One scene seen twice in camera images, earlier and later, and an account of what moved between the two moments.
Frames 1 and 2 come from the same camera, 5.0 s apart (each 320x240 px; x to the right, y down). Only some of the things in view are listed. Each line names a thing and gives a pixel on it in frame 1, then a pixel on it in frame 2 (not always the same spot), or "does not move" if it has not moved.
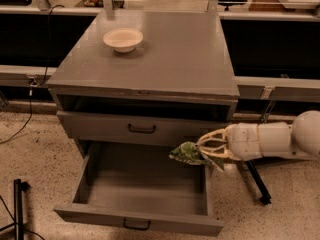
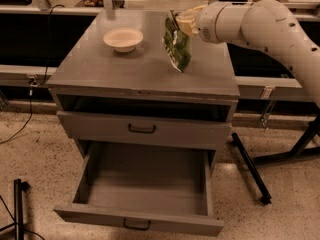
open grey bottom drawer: (139, 185) does not move
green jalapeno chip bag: (189, 152) → (177, 43)
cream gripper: (244, 141) → (207, 23)
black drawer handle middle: (140, 130) does not move
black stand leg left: (18, 188) does not move
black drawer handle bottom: (136, 228) does not move
